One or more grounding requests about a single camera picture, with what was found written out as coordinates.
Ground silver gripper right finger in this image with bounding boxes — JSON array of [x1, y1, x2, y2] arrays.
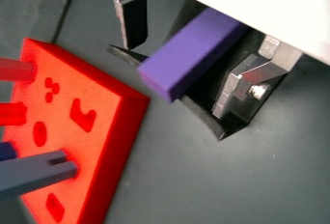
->
[[212, 36, 303, 123]]

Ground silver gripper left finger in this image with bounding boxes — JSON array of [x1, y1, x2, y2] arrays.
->
[[113, 0, 148, 49]]

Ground purple rectangular block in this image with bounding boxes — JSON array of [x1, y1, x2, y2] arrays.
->
[[137, 8, 248, 102]]

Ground black curved fixture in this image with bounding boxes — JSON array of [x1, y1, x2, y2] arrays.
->
[[105, 0, 288, 142]]

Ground red shape sorter board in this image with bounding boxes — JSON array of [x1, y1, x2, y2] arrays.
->
[[4, 39, 150, 224]]

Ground red cylinder peg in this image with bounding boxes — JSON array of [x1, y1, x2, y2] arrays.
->
[[0, 58, 36, 82]]

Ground red star peg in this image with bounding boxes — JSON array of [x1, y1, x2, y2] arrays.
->
[[0, 102, 27, 126]]

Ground dark blue rounded block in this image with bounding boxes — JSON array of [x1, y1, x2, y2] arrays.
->
[[0, 142, 17, 161]]

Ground light blue notched block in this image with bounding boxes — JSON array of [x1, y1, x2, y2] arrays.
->
[[0, 151, 79, 201]]

